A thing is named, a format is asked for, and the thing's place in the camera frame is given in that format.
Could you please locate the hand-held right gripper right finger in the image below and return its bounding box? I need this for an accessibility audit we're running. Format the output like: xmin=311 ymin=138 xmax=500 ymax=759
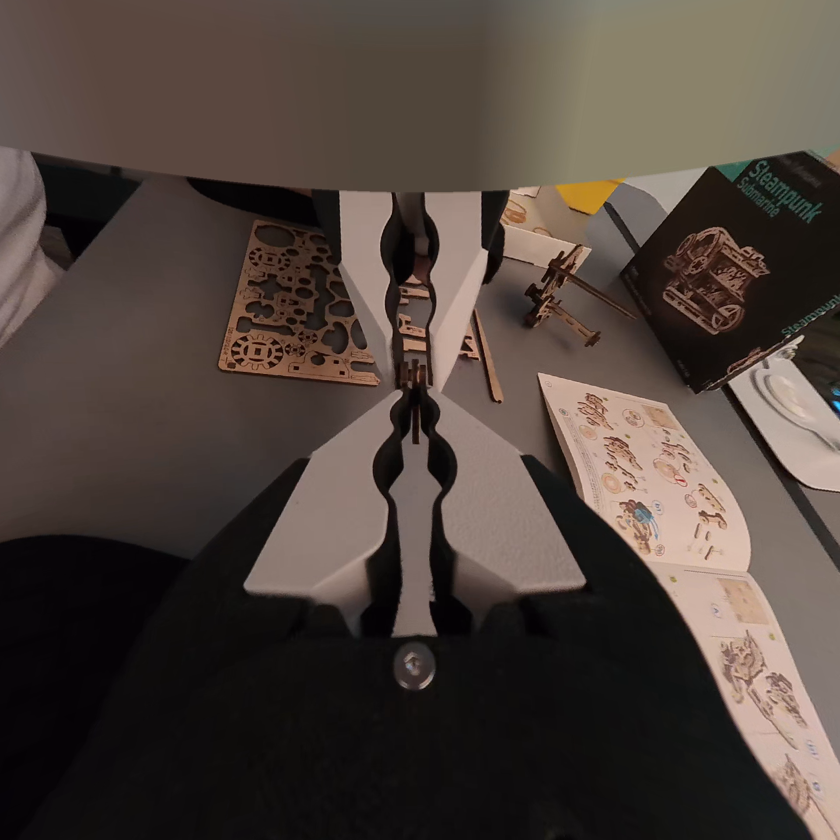
xmin=420 ymin=387 xmax=587 ymax=637

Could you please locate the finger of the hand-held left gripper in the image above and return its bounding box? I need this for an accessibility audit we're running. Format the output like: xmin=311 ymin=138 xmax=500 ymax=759
xmin=420 ymin=190 xmax=487 ymax=387
xmin=339 ymin=190 xmax=403 ymax=387

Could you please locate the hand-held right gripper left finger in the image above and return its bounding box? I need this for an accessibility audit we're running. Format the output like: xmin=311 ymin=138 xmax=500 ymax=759
xmin=244 ymin=387 xmax=413 ymax=639

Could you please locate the partly built wooden model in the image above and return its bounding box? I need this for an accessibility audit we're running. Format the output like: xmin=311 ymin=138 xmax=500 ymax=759
xmin=523 ymin=244 xmax=639 ymax=350

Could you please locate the black model kit box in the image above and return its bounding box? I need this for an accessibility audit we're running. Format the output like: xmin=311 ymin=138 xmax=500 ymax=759
xmin=620 ymin=152 xmax=840 ymax=395

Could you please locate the white cardboard box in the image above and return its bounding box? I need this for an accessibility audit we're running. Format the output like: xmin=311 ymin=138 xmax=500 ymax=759
xmin=502 ymin=185 xmax=593 ymax=268

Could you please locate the yellow cardboard box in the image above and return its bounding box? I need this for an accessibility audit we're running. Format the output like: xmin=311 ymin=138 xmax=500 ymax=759
xmin=555 ymin=178 xmax=626 ymax=215

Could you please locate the thin wooden strip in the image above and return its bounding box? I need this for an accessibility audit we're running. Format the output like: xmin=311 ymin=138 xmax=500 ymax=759
xmin=471 ymin=308 xmax=504 ymax=404

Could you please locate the instruction booklet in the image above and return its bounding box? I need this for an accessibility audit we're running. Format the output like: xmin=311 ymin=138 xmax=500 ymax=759
xmin=538 ymin=373 xmax=829 ymax=840

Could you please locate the white tray with spoon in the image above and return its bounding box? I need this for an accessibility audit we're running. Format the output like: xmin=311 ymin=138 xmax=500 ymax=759
xmin=728 ymin=341 xmax=840 ymax=493

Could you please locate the person's white clothing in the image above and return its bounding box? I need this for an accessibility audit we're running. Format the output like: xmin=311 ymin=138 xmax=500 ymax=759
xmin=0 ymin=147 xmax=68 ymax=350

